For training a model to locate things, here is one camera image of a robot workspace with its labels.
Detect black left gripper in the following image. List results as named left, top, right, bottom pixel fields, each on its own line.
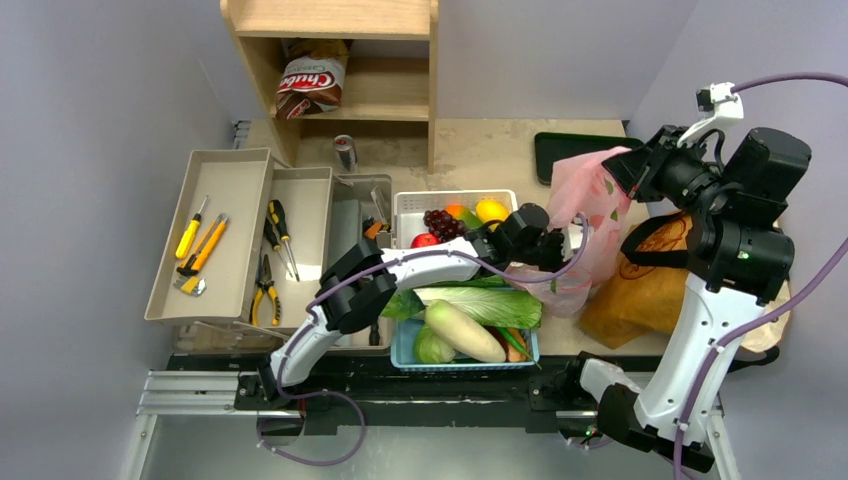
left=509, top=219, right=583, bottom=292

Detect green cucumber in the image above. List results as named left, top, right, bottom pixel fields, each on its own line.
left=427, top=275, right=512, bottom=289

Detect green napa cabbage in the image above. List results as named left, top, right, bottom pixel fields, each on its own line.
left=414, top=287, right=542, bottom=329

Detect pink plastic grocery bag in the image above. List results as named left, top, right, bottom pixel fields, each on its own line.
left=508, top=146, right=631, bottom=317

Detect dark purple grapes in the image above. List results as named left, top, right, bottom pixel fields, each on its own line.
left=423, top=210, right=467, bottom=243

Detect white daikon radish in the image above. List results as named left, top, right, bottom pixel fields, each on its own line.
left=424, top=300, right=506, bottom=363

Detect brown Trader Joe's bag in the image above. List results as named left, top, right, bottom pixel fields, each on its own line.
left=578, top=211, right=793, bottom=356

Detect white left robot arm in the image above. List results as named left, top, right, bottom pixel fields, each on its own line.
left=259, top=203, right=591, bottom=409

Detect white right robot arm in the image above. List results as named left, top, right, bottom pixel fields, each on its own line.
left=561, top=126, right=812, bottom=473

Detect yellow lemon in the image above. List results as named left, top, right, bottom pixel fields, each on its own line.
left=475, top=199, right=510, bottom=223

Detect orange green mango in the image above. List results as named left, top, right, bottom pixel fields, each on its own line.
left=445, top=204, right=483, bottom=230

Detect long green bean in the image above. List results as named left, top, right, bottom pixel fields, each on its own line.
left=496, top=327, right=542, bottom=369

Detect black tray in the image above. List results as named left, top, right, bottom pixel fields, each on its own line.
left=533, top=132, right=643, bottom=186

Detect white perforated basket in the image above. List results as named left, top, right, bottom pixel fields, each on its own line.
left=382, top=189, right=517, bottom=285

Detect green leafy vegetable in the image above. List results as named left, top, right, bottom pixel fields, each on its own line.
left=381, top=290, right=426, bottom=322

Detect orange hex key set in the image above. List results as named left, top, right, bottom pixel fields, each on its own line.
left=363, top=220, right=391, bottom=240

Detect blue perforated basket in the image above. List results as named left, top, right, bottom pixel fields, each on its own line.
left=391, top=311, right=540, bottom=372

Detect small black screwdriver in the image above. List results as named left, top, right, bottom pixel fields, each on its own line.
left=368, top=322, right=381, bottom=346

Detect grey plastic case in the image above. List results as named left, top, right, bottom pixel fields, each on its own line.
left=327, top=199, right=362, bottom=265

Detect wooden shelf unit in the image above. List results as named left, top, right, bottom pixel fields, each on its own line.
left=220, top=1, right=439, bottom=168

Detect silver drink can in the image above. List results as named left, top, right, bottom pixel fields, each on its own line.
left=333, top=134, right=358, bottom=173

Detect beige toolbox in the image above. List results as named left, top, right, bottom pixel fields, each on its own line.
left=271, top=168, right=365, bottom=336

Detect black yellow screwdriver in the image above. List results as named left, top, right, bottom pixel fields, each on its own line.
left=267, top=199, right=301, bottom=282
left=264, top=218, right=300, bottom=281

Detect Chubs snack bag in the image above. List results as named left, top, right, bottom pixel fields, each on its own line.
left=275, top=38, right=352, bottom=120

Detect beige toolbox tray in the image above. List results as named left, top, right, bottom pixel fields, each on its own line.
left=144, top=148, right=334, bottom=336

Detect orange utility knife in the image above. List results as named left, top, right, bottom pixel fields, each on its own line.
left=176, top=213, right=229, bottom=276

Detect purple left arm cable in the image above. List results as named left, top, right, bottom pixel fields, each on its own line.
left=254, top=211, right=591, bottom=466

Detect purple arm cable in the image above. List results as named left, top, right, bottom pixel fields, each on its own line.
left=569, top=72, right=848, bottom=480
left=254, top=211, right=591, bottom=466

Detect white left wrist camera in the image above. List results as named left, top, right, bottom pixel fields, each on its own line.
left=562, top=223, right=584, bottom=260

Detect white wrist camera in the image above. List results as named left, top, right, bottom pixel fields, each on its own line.
left=677, top=82, right=744, bottom=148
left=562, top=223, right=584, bottom=260

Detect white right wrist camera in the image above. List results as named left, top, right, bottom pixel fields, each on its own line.
left=677, top=82, right=744, bottom=148

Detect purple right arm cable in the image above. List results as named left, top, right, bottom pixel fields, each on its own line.
left=569, top=72, right=848, bottom=480

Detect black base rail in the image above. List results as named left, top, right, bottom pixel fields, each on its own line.
left=138, top=354, right=597, bottom=436

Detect yellow handled pliers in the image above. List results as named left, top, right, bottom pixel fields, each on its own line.
left=250, top=254, right=282, bottom=327

